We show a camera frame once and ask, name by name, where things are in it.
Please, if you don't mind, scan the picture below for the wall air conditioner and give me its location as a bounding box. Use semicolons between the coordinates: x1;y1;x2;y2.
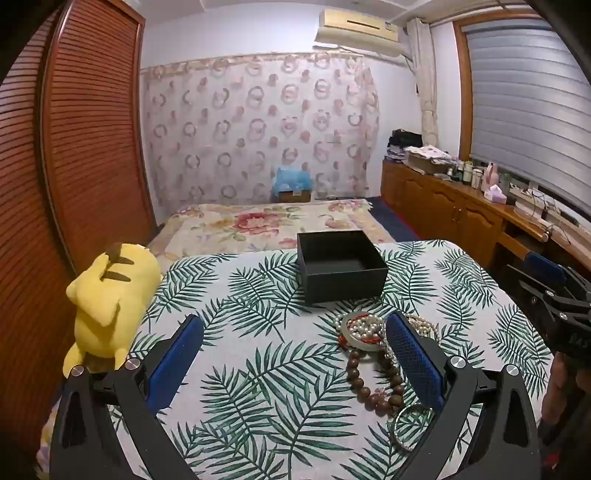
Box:
315;8;402;57

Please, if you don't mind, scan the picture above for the grey window blind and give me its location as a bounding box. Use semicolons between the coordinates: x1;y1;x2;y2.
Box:
462;18;591;209

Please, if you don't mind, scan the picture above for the white pearl necklace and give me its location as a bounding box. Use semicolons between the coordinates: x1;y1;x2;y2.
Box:
347;318;385;341

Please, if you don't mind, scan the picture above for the black square box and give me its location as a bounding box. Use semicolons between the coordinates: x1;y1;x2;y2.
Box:
297;230;389;305

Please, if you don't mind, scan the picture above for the wooden cabinet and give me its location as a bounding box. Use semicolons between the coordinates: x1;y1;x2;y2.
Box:
381;157;591;289

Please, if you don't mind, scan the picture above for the yellow plush toy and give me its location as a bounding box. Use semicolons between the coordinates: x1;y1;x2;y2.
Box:
62;242;162;377

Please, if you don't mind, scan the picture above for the white power strip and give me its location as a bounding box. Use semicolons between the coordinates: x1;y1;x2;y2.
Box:
510;187;551;219

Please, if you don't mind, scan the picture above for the silver bracelet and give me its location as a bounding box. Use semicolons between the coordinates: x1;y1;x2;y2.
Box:
392;404;433;452

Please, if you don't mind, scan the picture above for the person's right hand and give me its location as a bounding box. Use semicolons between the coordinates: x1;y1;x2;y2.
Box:
541;353;591;426

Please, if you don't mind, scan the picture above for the floral blanket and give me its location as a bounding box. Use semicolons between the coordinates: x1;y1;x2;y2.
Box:
148;199;396;259

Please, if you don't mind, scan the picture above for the leaf print tablecloth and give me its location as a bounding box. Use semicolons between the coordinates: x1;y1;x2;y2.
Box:
41;240;555;480

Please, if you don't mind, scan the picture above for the cream tied curtain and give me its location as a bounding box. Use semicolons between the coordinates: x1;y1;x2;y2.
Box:
406;18;439;149

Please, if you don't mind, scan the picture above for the pile of dark clothes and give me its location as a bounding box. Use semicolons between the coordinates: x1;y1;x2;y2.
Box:
385;130;424;162

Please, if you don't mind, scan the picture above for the beige bead necklace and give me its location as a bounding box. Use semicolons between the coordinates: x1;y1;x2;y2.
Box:
405;314;445;343

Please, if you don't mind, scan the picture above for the blue plush bag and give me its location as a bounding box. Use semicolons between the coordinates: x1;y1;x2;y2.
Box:
272;167;315;193

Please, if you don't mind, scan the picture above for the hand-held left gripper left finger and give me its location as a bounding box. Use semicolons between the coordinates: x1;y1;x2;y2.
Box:
48;315;206;480

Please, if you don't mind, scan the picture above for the brown wooden bead bracelet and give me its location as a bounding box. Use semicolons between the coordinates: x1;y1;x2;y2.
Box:
346;344;405;418

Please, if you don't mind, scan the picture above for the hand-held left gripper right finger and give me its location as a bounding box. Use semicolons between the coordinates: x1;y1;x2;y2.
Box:
384;310;541;480

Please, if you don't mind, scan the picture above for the wooden louvered wardrobe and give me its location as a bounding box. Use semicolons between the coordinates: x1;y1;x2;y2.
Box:
0;0;158;462

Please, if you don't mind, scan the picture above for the ring patterned sheer curtain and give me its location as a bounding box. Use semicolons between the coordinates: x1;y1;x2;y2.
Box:
140;53;380;217

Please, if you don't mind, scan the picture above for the pale jade bangle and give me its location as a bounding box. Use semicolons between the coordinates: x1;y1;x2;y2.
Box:
338;311;387;354

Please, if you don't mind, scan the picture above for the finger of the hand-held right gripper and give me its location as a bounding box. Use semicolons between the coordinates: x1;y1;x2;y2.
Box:
525;252;591;302
505;264;563;330

